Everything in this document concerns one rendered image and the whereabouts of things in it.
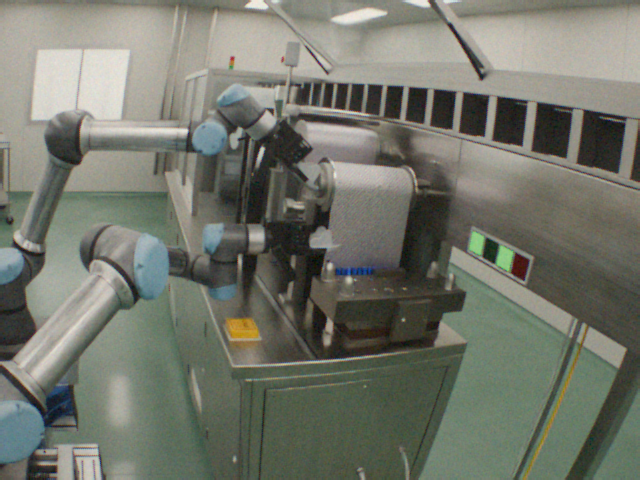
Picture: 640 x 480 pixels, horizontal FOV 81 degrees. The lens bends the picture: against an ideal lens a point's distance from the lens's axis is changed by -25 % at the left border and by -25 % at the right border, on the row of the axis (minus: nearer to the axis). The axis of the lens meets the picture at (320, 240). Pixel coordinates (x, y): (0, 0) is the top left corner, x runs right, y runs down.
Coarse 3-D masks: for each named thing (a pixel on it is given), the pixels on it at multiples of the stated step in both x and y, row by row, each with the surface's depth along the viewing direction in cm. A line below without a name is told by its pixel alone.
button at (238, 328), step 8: (232, 320) 119; (240, 320) 120; (248, 320) 121; (232, 328) 115; (240, 328) 116; (248, 328) 116; (256, 328) 117; (232, 336) 114; (240, 336) 115; (248, 336) 116; (256, 336) 117
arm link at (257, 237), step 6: (252, 228) 120; (258, 228) 121; (264, 228) 123; (252, 234) 120; (258, 234) 120; (264, 234) 121; (252, 240) 119; (258, 240) 120; (264, 240) 121; (252, 246) 120; (258, 246) 120; (264, 246) 122; (252, 252) 121; (258, 252) 122
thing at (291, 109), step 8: (288, 104) 153; (288, 112) 152; (296, 112) 147; (304, 112) 148; (312, 112) 158; (320, 112) 151; (328, 112) 151; (336, 112) 152; (344, 112) 153; (352, 112) 155; (368, 120) 156; (384, 120) 159; (392, 120) 160
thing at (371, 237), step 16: (336, 208) 129; (352, 208) 130; (368, 208) 132; (384, 208) 134; (336, 224) 130; (352, 224) 132; (368, 224) 134; (384, 224) 136; (400, 224) 137; (336, 240) 132; (352, 240) 133; (368, 240) 135; (384, 240) 137; (400, 240) 139; (336, 256) 133; (352, 256) 135; (368, 256) 137; (384, 256) 139; (400, 256) 141
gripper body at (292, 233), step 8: (264, 224) 124; (272, 224) 122; (280, 224) 123; (288, 224) 124; (296, 224) 123; (304, 224) 123; (272, 232) 123; (280, 232) 123; (288, 232) 124; (296, 232) 123; (304, 232) 124; (272, 240) 124; (280, 240) 124; (288, 240) 125; (296, 240) 125; (304, 240) 126; (288, 248) 125; (296, 248) 125; (304, 248) 125
